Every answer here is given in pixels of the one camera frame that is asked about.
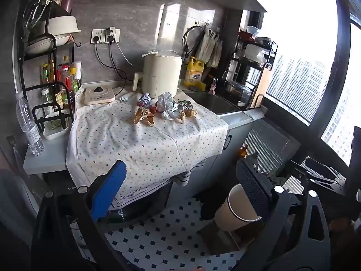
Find black hanging cord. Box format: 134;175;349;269
182;25;205;65

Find white mixing bowl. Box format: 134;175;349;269
42;16;82;38

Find black dish rack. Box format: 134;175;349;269
223;28;278;110

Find steel sink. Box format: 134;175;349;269
186;90;241;114

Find hanging metal utensils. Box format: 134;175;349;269
24;0;55;30

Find grey base cabinet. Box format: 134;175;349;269
169;128;256;199

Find row of condiment bottles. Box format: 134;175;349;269
41;56;83;116

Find black kitchen shelf rack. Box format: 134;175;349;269
13;0;82;127

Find clear water bottle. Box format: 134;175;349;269
16;92;46;156

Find grey louvred panel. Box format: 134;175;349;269
243;119;300;175

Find wooden cutting board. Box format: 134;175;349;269
250;63;273;109

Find brown crumpled paper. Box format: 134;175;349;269
175;110;198;124
133;108;156;127

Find black power cable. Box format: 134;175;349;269
107;35;127;96
94;35;128;80

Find cream air fryer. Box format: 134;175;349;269
132;50;183;99

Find white plastic container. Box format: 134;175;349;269
42;110;70;140

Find black window frame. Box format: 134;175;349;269
264;0;361;175

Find hanging plastic bags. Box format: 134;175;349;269
196;27;223;68

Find cream kettle base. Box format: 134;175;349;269
84;86;116;105

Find yellow detergent bottle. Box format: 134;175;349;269
184;56;206;88

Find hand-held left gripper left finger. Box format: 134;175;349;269
31;159;127;271

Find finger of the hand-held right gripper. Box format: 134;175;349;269
306;157;343;180
288;161;347;196

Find white power cable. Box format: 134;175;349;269
110;27;134;66

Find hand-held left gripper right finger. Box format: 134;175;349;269
234;158;332;271

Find floral tablecloth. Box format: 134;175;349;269
65;86;229;201

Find white shallow bowl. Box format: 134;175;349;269
25;34;74;55

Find brown paper cup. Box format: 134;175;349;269
214;183;264;230

